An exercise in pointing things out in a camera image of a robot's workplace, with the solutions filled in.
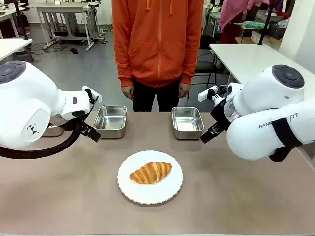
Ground steel rectangular container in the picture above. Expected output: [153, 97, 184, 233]
[171, 106, 205, 140]
[93, 105, 128, 139]
[43, 118, 65, 137]

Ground dark plastic crate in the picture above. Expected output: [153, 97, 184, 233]
[269, 23, 287, 41]

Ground large white side table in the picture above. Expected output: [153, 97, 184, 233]
[209, 43, 315, 86]

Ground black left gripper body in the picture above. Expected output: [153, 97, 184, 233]
[77, 117, 95, 137]

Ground green bristle mat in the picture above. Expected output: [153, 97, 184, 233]
[242, 21, 262, 30]

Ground person's black trousers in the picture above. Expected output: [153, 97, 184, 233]
[132, 78, 182, 113]

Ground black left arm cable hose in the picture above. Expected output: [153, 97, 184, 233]
[0, 95, 100, 159]

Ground black camera stand pole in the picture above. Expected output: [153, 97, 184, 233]
[257, 0, 275, 46]
[13, 0, 32, 41]

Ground person's right forearm orange sleeve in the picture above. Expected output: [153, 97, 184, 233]
[115, 44, 135, 88]

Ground person's right hand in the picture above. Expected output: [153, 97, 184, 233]
[121, 85, 135, 100]

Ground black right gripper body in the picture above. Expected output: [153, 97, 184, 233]
[210, 97, 232, 131]

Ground black chair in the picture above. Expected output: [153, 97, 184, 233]
[190, 35, 219, 99]

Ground person's left forearm orange sleeve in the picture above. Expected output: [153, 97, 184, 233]
[181, 44, 200, 85]

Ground grey workshop desk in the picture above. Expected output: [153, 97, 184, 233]
[36, 1, 113, 51]

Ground pink hanging cloth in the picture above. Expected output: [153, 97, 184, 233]
[218, 0, 271, 31]

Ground person's left hand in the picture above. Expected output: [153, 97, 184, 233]
[178, 82, 191, 99]

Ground small white side table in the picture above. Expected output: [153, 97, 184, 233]
[0, 38, 33, 62]

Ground person's orange hoodie torso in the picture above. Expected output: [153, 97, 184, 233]
[112, 0, 205, 88]

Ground golden brown croissant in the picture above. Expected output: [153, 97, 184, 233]
[129, 162, 172, 185]

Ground white scalloped plate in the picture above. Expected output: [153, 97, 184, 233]
[117, 150, 184, 205]

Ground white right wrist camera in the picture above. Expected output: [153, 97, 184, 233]
[197, 86, 227, 102]

